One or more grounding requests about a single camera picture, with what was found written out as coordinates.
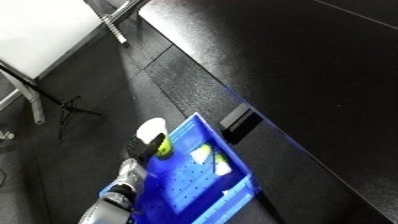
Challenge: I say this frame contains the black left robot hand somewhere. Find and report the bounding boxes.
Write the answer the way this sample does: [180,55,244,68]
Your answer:
[124,133,169,165]

